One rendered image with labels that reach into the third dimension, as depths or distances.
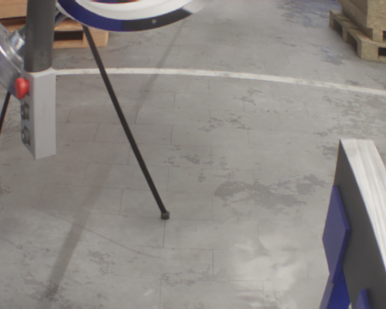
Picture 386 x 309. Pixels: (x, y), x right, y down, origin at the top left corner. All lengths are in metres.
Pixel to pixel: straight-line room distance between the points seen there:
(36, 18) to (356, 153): 0.55
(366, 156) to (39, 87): 0.52
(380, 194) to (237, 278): 1.30
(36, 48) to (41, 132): 0.12
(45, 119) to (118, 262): 1.39
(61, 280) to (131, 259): 0.29
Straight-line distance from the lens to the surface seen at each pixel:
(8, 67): 1.05
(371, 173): 1.05
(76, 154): 2.94
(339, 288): 1.16
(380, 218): 0.94
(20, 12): 4.31
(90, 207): 2.58
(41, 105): 0.93
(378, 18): 4.51
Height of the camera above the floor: 1.34
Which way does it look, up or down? 27 degrees down
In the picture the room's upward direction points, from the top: 3 degrees clockwise
